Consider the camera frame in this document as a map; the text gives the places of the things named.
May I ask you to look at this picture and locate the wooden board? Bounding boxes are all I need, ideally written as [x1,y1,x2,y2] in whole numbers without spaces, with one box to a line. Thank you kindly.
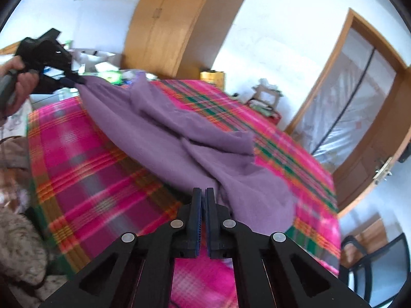
[340,218,386,268]

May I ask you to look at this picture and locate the cardboard box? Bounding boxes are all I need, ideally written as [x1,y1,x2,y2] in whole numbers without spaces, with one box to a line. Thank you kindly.
[252,79,285,106]

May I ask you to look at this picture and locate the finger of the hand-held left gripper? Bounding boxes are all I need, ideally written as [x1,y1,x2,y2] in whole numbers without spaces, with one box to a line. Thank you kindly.
[32,72,87,94]

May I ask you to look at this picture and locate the pink plaid blanket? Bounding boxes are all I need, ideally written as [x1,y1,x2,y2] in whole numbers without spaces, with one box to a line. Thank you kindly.
[27,79,341,308]

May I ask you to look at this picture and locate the yellow paper bag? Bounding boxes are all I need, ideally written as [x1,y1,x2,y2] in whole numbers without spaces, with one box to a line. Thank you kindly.
[201,70,225,89]

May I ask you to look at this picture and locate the black mesh office chair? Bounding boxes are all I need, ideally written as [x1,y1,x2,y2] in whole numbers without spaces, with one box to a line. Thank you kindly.
[340,233,411,302]

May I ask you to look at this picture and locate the brown fur blanket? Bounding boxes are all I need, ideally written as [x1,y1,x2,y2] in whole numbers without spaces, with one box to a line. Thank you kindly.
[0,136,74,308]

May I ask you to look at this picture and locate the wooden door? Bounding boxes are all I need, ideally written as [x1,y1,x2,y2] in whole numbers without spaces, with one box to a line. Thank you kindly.
[332,67,411,219]

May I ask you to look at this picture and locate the red basket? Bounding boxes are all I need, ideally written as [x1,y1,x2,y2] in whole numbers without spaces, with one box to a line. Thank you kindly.
[247,99,283,126]

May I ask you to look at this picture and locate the person's left hand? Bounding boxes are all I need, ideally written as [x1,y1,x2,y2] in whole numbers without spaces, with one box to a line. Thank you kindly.
[0,56,42,116]

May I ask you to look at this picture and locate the wooden wardrobe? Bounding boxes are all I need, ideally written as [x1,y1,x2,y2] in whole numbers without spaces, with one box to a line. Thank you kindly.
[124,0,259,79]

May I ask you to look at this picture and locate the purple fleece garment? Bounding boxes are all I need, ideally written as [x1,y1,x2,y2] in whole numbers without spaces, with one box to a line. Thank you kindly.
[75,72,297,235]

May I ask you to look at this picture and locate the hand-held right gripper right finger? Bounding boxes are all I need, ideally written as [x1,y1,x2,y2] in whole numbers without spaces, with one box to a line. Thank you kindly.
[205,187,371,308]

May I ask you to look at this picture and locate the large green tissue pack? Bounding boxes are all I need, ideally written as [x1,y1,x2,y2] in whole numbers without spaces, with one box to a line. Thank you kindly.
[102,70,126,84]

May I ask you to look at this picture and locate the metal door lock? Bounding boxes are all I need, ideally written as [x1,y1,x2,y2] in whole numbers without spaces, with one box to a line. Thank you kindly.
[374,157,394,185]

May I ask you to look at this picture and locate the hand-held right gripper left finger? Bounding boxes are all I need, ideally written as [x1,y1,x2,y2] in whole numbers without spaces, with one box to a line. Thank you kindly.
[39,188,203,308]

